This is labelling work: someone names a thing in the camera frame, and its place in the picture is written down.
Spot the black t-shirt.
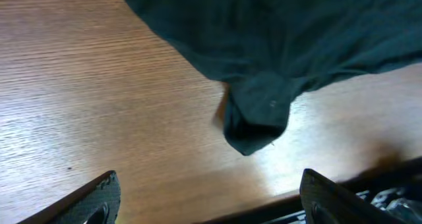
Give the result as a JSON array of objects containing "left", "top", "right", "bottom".
[{"left": 125, "top": 0, "right": 421, "bottom": 155}]

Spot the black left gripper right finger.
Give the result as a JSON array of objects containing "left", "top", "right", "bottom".
[{"left": 299, "top": 169, "right": 402, "bottom": 224}]

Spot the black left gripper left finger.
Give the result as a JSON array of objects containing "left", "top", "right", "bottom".
[{"left": 19, "top": 171, "right": 121, "bottom": 224}]

